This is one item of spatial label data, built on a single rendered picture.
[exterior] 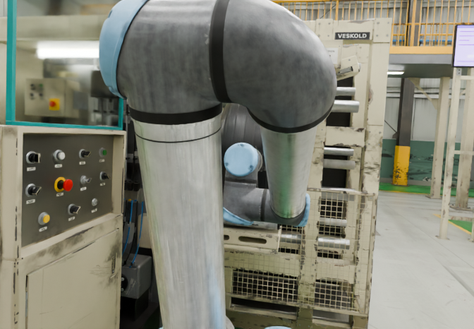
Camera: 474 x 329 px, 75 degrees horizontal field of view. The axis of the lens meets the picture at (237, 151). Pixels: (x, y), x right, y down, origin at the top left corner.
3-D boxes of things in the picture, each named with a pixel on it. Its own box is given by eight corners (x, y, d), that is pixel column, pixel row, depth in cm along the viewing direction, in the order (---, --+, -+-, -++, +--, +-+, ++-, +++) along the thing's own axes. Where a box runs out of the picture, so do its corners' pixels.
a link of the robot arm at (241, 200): (258, 229, 81) (263, 181, 81) (216, 223, 83) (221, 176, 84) (262, 223, 90) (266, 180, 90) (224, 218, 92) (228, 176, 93)
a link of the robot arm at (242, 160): (220, 176, 82) (223, 139, 83) (229, 176, 95) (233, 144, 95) (254, 180, 81) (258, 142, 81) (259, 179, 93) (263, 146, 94)
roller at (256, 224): (203, 219, 143) (200, 223, 138) (203, 210, 141) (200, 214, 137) (279, 227, 136) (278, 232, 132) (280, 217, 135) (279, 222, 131)
